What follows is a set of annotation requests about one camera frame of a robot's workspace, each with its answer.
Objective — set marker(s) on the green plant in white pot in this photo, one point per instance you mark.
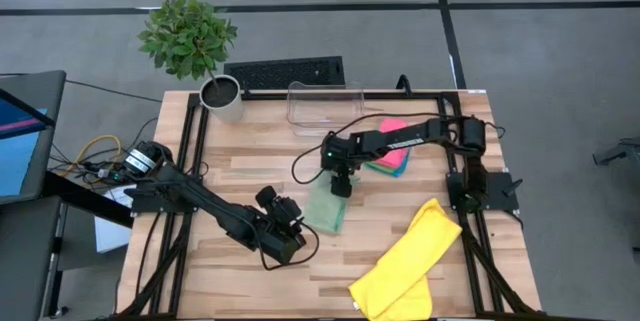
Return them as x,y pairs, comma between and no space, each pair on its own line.
187,36

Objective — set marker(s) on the pink microfiber towel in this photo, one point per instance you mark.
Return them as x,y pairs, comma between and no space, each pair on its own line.
395,158

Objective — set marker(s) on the pale green microfiber towel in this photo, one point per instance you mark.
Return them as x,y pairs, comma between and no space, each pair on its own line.
325,211

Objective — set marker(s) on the yellow microfiber towel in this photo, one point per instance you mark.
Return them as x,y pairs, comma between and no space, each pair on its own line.
410,261

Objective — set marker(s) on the monitor with blue screen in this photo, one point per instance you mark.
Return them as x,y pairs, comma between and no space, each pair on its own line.
15,161

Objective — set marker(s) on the black floor stand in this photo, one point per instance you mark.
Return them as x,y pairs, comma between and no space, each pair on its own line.
622,153

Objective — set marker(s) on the grey desk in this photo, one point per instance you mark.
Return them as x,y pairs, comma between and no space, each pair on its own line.
25,251

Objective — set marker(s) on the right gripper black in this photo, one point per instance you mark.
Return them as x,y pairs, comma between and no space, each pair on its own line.
340,153

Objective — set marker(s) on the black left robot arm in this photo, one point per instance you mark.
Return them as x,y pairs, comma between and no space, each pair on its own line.
200,196

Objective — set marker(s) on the black curved hook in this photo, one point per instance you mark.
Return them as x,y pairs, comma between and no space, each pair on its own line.
404,81

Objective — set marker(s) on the bright green microfiber towel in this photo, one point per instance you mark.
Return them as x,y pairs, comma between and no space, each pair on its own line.
376,166

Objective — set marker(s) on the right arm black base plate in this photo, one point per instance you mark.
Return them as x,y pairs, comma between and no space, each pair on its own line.
500,191

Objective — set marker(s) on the clear plastic bin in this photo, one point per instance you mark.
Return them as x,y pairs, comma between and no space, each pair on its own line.
324,108

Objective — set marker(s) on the white paper sheet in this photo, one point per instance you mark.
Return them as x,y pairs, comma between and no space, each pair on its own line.
112,231

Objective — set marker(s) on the black aluminium table frame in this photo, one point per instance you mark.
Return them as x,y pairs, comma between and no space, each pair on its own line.
400,95

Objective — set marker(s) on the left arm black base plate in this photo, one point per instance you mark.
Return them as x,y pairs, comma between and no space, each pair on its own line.
150,203

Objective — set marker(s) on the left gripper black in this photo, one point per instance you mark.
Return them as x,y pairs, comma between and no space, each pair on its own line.
277,236

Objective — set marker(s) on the black keyboard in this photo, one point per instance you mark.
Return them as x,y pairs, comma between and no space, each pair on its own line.
280,73

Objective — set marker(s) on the blue microfiber towel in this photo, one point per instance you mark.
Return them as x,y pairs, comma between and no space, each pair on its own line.
402,171

